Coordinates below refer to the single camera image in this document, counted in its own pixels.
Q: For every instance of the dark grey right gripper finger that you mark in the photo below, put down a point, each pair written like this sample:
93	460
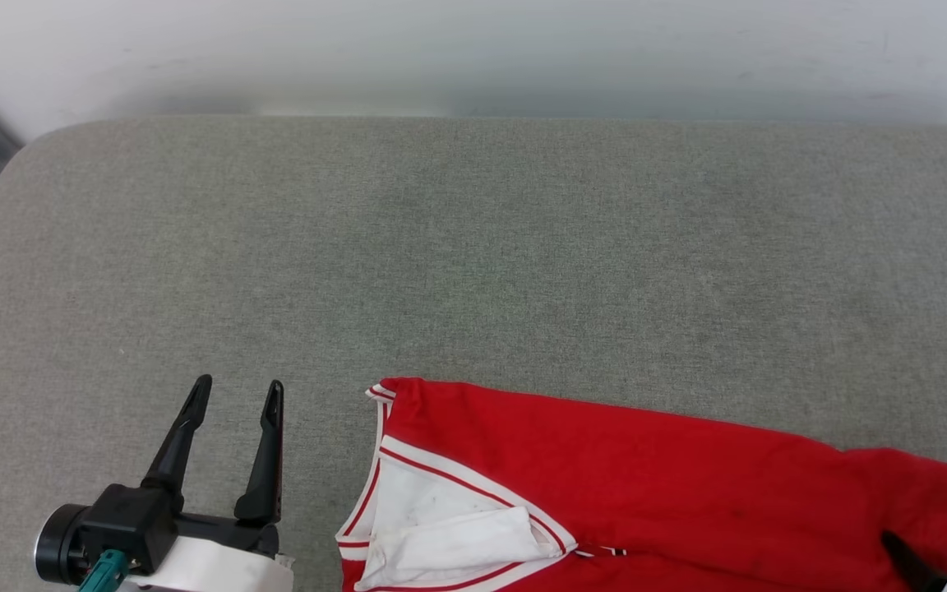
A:
913	567

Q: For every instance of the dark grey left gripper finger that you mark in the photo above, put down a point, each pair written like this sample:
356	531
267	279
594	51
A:
180	448
266	469

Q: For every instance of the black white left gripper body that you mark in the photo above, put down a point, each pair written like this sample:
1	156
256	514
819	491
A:
132	522

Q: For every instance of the red and white basketball jersey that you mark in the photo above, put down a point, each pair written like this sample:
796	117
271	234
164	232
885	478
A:
687	493

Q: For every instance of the grey fabric sofa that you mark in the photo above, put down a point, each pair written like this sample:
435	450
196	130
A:
473	263

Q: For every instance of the black cylindrical wrist camera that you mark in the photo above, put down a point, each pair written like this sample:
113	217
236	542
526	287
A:
56	543

